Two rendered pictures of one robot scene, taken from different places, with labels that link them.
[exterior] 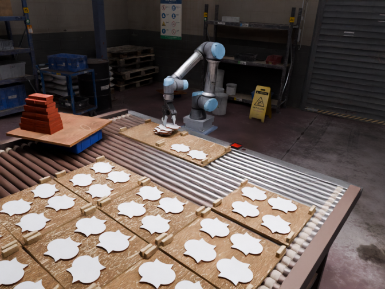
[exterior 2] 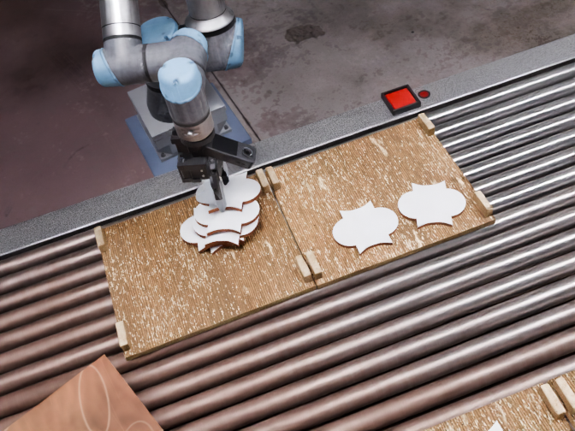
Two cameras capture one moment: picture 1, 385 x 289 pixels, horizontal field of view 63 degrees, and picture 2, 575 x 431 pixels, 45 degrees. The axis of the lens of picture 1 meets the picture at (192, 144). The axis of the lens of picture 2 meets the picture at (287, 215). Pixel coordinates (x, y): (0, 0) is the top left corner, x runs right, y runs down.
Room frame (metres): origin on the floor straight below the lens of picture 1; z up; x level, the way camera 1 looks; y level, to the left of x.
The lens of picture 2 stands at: (1.52, 0.85, 2.13)
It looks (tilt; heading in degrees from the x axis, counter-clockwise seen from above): 51 degrees down; 312
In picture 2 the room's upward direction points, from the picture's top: 12 degrees counter-clockwise
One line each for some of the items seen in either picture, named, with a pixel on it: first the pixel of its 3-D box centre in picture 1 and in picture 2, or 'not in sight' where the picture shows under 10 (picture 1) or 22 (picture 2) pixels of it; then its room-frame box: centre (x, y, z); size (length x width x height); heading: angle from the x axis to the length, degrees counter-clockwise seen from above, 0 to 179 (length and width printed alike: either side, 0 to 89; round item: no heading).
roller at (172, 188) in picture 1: (147, 176); (482, 375); (1.65, 0.26, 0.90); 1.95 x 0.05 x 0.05; 52
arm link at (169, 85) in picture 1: (169, 86); (184, 91); (2.30, 0.19, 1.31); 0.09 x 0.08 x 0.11; 124
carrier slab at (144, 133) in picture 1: (153, 133); (200, 258); (2.28, 0.31, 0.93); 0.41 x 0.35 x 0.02; 53
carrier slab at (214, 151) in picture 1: (193, 148); (374, 196); (2.02, -0.01, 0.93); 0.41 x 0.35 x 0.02; 52
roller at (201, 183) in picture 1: (164, 168); (444, 311); (1.77, 0.17, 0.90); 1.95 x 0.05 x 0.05; 52
